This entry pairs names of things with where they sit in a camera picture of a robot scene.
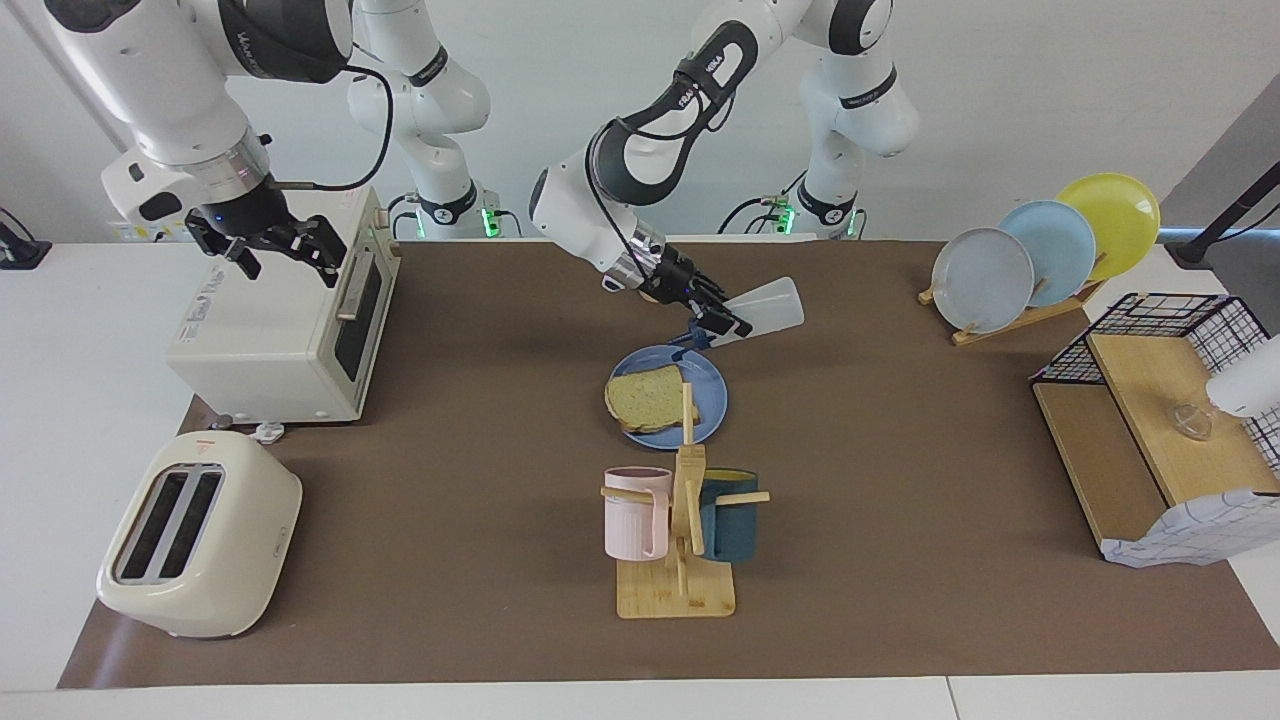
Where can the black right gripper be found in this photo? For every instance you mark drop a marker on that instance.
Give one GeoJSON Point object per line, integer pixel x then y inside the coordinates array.
{"type": "Point", "coordinates": [250, 215]}

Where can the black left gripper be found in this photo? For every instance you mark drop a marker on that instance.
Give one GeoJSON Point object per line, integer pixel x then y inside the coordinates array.
{"type": "Point", "coordinates": [677, 278]}

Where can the translucent bottle with blue cap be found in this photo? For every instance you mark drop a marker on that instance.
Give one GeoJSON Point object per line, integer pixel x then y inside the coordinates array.
{"type": "Point", "coordinates": [770, 305]}

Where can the toasted bread slice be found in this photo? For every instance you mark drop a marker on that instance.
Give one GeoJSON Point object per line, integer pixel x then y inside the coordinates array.
{"type": "Point", "coordinates": [650, 400]}

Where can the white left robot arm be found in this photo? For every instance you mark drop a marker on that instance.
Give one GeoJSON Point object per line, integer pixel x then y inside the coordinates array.
{"type": "Point", "coordinates": [570, 210]}

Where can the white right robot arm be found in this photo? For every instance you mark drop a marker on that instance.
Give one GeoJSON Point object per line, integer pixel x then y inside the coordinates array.
{"type": "Point", "coordinates": [160, 80]}

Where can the blue round plate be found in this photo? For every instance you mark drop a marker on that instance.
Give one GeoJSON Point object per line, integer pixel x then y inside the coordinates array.
{"type": "Point", "coordinates": [712, 400]}

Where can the pale grey plate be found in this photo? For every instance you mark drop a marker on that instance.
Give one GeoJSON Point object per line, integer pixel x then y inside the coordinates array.
{"type": "Point", "coordinates": [980, 285]}

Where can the wooden plate rack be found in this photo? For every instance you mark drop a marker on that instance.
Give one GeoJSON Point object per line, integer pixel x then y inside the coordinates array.
{"type": "Point", "coordinates": [1010, 325]}

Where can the light blue plate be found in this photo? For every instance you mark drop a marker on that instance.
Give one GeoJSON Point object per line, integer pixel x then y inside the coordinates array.
{"type": "Point", "coordinates": [1060, 250]}

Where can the yellow plate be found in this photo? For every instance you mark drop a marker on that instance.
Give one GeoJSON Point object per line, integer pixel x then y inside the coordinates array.
{"type": "Point", "coordinates": [1125, 220]}

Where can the cream toaster oven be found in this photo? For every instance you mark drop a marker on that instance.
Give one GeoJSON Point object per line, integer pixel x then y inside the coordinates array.
{"type": "Point", "coordinates": [270, 340]}

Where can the small white plug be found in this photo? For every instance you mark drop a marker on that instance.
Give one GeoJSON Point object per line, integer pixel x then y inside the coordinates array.
{"type": "Point", "coordinates": [267, 432]}

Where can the teal mug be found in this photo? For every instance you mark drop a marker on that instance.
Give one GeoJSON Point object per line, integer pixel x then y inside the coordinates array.
{"type": "Point", "coordinates": [735, 530]}

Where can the pink ribbed mug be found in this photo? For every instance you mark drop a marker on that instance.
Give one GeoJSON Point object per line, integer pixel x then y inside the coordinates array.
{"type": "Point", "coordinates": [630, 520]}

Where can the black clamp base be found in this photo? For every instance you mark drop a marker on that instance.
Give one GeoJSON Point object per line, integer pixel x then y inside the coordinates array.
{"type": "Point", "coordinates": [20, 255]}

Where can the wooden mug tree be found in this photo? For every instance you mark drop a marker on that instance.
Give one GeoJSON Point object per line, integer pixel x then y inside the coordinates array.
{"type": "Point", "coordinates": [675, 590]}

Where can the cream two-slot toaster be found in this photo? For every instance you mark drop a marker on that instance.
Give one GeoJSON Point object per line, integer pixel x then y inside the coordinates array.
{"type": "Point", "coordinates": [250, 540]}

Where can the brown table mat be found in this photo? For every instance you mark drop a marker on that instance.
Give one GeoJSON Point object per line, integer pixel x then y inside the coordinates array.
{"type": "Point", "coordinates": [480, 560]}

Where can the wooden two-step shelf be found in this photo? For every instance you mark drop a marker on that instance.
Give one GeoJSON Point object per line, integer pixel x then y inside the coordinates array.
{"type": "Point", "coordinates": [1150, 400]}

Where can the small clear glass object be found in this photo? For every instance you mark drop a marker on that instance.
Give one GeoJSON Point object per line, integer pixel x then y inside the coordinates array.
{"type": "Point", "coordinates": [1195, 420]}

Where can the white checkered cloth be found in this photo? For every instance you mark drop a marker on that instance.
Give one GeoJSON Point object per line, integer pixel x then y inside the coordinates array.
{"type": "Point", "coordinates": [1200, 525]}

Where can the white cylinder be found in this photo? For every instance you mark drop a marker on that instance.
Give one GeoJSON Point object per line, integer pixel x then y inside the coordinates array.
{"type": "Point", "coordinates": [1250, 385]}

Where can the white wall socket strip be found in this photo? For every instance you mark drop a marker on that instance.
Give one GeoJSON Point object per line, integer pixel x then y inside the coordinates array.
{"type": "Point", "coordinates": [125, 233]}

